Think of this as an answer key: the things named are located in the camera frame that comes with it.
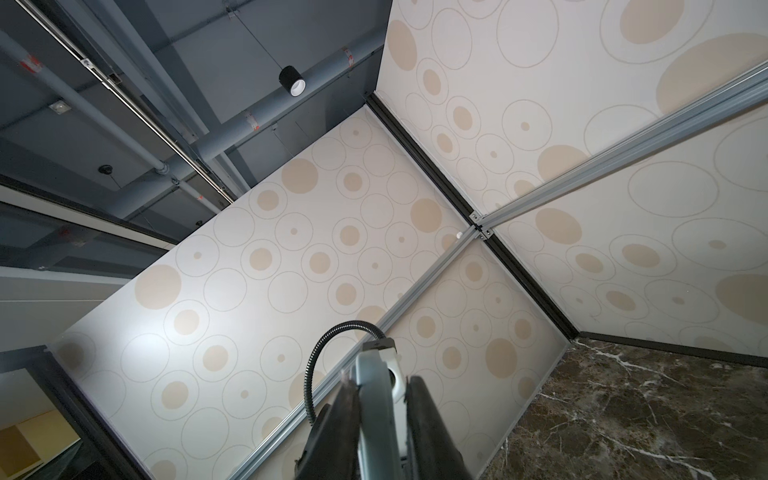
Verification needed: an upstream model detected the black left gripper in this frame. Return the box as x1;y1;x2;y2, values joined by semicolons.
295;404;334;479

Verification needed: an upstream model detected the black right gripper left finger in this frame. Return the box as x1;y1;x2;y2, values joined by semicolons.
324;377;361;479

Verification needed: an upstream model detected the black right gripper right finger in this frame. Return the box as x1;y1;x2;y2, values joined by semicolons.
404;376;472;479

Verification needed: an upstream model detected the black smartphone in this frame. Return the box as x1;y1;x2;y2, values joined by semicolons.
354;352;404;479

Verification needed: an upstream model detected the black ceiling spotlight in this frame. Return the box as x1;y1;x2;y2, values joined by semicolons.
278;65;306;97

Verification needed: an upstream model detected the grey ceiling pipe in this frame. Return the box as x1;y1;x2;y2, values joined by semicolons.
106;28;386;220

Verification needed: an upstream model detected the left aluminium frame rail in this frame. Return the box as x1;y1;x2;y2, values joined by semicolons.
227;226;484;480

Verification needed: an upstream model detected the aluminium frame rail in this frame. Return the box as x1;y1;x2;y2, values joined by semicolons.
476;62;767;230
227;226;484;480

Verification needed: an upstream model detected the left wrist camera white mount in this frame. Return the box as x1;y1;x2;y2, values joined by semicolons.
359;337;407;461

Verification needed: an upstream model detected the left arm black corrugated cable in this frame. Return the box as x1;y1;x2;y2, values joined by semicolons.
302;320;386;426

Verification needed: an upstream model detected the black corner frame post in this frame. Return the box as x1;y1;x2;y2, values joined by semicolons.
366;93;579;341

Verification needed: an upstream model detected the back aluminium frame rail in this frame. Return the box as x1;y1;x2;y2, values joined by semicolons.
476;62;767;230

